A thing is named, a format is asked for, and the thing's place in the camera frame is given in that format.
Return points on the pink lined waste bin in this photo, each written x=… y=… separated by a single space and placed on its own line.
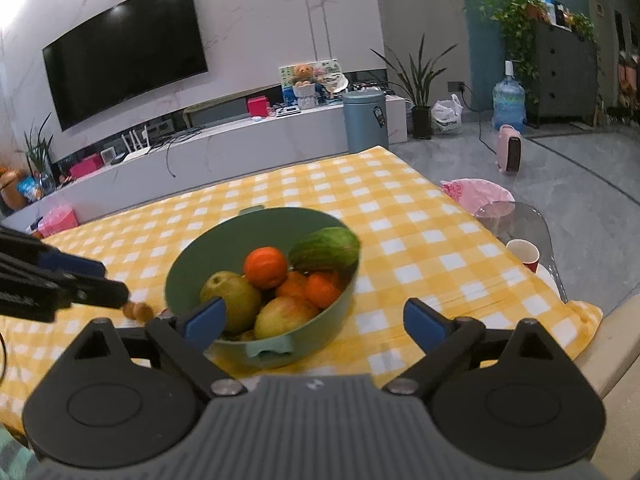
x=477 y=195

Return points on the yellow pear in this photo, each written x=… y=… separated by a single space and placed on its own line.
x=232 y=295

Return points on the pink plastic bag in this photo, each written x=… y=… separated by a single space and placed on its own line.
x=57 y=220

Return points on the brown longan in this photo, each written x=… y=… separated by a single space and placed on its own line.
x=130 y=310
x=145 y=311

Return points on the orange plush toy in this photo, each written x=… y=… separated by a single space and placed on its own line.
x=10 y=190

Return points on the dark grey drawer cabinet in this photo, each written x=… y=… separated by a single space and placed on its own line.
x=565 y=75

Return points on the white plastic bag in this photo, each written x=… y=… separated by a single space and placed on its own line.
x=446 y=115

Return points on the red paper cup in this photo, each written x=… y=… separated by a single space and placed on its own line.
x=524 y=252

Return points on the teal cloth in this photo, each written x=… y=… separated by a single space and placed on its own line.
x=10 y=455

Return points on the blue water jug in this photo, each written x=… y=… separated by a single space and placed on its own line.
x=509 y=100

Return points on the long-leaf potted plant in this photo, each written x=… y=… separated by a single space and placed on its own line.
x=420 y=90

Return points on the transparent chair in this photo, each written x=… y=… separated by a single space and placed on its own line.
x=537 y=227

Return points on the brown teddy bear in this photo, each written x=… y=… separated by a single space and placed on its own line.
x=302 y=77

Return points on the large orange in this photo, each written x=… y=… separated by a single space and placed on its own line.
x=322 y=290
x=266 y=266

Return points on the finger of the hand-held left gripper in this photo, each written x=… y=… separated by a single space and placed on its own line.
x=100 y=292
x=70 y=262

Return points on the small mandarin orange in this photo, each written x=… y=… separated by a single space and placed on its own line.
x=292 y=285

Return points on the white marble console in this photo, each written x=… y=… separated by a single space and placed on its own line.
x=250 y=145

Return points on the pink space heater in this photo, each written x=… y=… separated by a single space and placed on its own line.
x=510 y=150

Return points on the leafy vine plant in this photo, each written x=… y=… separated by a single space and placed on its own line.
x=515 y=25

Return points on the green plastic colander bowl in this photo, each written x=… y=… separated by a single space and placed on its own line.
x=320 y=330

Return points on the black flat television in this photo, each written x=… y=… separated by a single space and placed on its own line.
x=125 y=50

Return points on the yellow checked tablecloth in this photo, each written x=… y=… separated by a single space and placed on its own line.
x=400 y=210

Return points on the green oblong cucumber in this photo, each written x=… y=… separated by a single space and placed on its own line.
x=325 y=249

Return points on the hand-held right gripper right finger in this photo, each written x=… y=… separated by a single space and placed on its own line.
x=425 y=325

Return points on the cream chair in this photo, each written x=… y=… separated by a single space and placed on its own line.
x=615 y=360

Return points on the blue-grey trash can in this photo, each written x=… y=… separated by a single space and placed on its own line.
x=365 y=120

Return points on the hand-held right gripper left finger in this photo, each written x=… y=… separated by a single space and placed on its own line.
x=205 y=322

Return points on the white router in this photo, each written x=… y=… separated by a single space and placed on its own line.
x=137 y=142

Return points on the small spiky potted plant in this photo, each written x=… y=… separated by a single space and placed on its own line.
x=37 y=155

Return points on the red box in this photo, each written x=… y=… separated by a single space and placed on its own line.
x=258 y=107

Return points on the pink storage box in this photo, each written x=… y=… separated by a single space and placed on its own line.
x=85 y=166

